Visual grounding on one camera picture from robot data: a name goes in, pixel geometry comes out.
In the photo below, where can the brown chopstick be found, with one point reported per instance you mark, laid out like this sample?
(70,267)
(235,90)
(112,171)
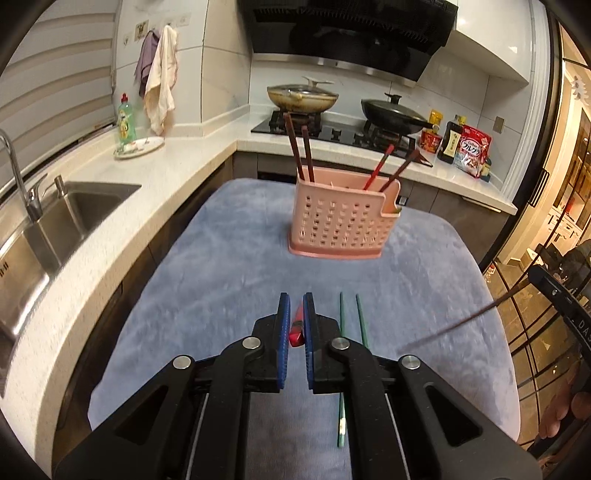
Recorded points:
(466,318)

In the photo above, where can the black framed glass door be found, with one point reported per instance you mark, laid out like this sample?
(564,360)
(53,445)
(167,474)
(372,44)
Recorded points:
(554,161)

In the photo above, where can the yellow snack packet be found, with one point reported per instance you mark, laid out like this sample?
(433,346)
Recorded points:
(435,121)

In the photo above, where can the dark red chopstick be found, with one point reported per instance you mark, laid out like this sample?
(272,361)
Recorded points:
(294,147)
(308,154)

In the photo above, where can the dark sauce bottle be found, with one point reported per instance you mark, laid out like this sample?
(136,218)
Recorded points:
(449,141)

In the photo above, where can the stainless steel sink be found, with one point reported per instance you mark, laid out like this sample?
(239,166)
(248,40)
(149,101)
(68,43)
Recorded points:
(51,240)

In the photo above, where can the small red food packet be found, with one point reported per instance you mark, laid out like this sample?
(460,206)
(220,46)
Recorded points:
(430,141)

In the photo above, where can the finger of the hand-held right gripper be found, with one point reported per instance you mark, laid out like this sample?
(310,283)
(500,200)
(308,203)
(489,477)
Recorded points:
(549,286)

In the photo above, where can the pink perforated utensil holder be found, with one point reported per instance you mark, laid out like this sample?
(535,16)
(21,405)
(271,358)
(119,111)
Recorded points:
(341,221)

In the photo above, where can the dark maroon chopstick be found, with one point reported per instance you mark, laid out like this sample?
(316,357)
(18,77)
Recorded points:
(401,168)

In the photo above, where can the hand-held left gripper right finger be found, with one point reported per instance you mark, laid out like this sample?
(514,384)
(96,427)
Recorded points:
(308,341)

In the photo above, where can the red and white cereal bag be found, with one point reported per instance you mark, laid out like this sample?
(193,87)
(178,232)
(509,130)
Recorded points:
(472,150)

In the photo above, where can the green dish soap bottle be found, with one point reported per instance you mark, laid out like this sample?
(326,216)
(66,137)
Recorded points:
(126,122)

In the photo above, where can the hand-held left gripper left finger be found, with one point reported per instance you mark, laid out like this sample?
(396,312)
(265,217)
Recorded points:
(284,341)

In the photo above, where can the beige pan with lid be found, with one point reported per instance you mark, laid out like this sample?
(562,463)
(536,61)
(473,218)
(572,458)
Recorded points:
(300,97)

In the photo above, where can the black wok with lid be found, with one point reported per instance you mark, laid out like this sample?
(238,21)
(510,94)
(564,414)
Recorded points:
(392,115)

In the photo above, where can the black gas stove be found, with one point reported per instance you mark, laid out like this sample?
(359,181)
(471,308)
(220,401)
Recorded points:
(341,134)

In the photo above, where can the purple hanging cloth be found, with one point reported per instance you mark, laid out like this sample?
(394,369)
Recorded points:
(147,60)

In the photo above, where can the blue-grey plush mat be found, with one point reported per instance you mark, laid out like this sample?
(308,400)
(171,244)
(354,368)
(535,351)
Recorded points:
(207,277)

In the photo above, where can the black range hood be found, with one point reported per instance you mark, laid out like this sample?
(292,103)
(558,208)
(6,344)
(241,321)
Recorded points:
(346,32)

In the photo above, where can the red chopstick with black band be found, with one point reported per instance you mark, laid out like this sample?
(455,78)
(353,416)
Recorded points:
(379,166)

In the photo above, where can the sink soap dispenser pump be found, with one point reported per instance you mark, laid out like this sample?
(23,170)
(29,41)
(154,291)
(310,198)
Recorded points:
(60,184)

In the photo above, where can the cream hanging towel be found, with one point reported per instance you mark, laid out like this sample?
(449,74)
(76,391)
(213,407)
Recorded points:
(161,78)

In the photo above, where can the white plate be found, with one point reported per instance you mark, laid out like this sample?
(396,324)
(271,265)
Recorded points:
(141,147)

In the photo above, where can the bright red chopstick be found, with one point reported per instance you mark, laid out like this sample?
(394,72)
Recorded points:
(297,330)

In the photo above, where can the chrome faucet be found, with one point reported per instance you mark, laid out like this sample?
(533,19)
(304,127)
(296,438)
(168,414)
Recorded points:
(14,166)

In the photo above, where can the person's right hand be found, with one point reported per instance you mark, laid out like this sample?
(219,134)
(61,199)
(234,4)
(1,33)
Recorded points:
(561,401)

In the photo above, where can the grey wall socket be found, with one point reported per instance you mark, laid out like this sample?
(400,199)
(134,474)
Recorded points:
(498,124)

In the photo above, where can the green chopstick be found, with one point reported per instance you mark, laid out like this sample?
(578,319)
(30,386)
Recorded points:
(362,321)
(340,415)

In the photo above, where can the window blind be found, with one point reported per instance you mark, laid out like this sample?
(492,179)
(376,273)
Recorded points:
(55,69)

